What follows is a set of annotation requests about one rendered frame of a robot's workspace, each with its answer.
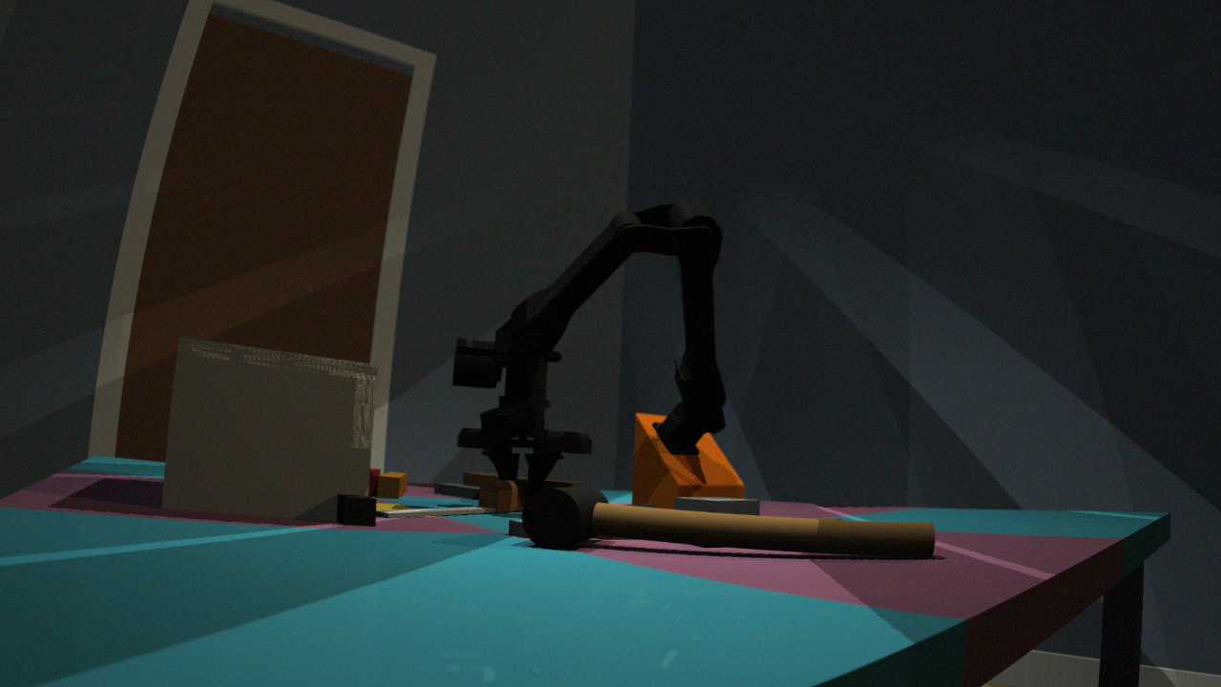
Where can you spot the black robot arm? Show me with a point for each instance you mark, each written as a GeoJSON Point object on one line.
{"type": "Point", "coordinates": [525, 343]}

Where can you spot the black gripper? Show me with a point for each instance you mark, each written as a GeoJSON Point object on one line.
{"type": "Point", "coordinates": [547, 447]}

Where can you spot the orange long bar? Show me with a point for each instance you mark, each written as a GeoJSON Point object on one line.
{"type": "Point", "coordinates": [392, 485]}

